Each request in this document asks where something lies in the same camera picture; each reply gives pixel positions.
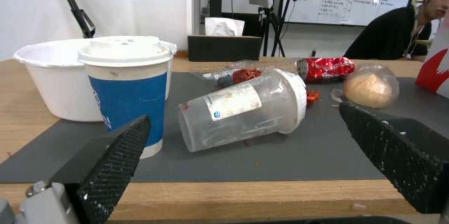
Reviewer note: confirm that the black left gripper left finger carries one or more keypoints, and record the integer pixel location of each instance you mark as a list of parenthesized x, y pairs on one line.
[(105, 171)]

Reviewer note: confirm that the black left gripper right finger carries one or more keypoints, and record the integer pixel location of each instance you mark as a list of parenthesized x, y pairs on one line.
[(403, 153)]

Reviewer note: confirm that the bread bun in clear bag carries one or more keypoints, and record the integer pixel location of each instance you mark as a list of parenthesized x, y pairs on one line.
[(370, 87)]

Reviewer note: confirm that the black box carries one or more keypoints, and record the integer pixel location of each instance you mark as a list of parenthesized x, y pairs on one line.
[(224, 47)]

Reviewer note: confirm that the white tissue box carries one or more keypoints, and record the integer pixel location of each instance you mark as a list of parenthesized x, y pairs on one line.
[(224, 26)]

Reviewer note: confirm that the blue and white paper cup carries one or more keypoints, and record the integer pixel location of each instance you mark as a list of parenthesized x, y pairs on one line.
[(128, 87)]

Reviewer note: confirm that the white plastic bucket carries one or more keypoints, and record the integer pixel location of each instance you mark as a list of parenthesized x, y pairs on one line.
[(56, 79)]

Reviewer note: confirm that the small orange red scrap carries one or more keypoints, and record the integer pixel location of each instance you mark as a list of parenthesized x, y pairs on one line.
[(312, 96)]

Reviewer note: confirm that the crushed red soda can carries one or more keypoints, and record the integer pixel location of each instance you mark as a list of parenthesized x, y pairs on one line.
[(324, 70)]

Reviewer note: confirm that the person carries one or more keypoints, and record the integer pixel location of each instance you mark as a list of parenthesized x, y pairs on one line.
[(400, 29)]

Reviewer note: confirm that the dark grey table mat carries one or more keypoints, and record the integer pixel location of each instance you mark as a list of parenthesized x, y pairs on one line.
[(245, 150)]

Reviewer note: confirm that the clear plastic cup with label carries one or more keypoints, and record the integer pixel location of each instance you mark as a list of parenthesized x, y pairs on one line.
[(242, 110)]

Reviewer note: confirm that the crushed clear plastic bottle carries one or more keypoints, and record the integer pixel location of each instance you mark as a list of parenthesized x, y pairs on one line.
[(231, 74)]

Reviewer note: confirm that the black tripod stand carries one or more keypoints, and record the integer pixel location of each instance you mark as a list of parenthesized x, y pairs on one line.
[(277, 24)]

